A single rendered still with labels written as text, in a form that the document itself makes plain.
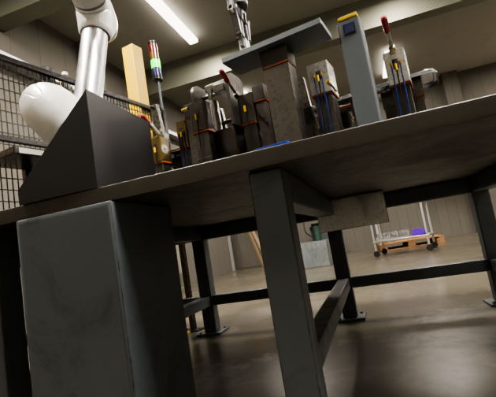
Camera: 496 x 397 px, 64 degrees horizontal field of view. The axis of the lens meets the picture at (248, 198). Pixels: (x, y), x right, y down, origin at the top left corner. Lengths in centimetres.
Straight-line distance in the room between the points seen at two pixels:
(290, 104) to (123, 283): 77
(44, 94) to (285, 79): 74
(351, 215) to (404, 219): 744
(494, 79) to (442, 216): 308
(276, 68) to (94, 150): 68
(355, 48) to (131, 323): 102
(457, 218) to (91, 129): 894
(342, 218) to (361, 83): 90
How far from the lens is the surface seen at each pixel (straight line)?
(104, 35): 178
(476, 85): 1016
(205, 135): 157
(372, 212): 205
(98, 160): 109
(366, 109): 129
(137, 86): 291
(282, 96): 139
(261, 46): 144
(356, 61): 134
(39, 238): 116
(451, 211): 959
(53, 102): 129
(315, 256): 639
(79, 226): 108
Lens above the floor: 50
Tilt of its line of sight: 7 degrees up
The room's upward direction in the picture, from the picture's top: 9 degrees counter-clockwise
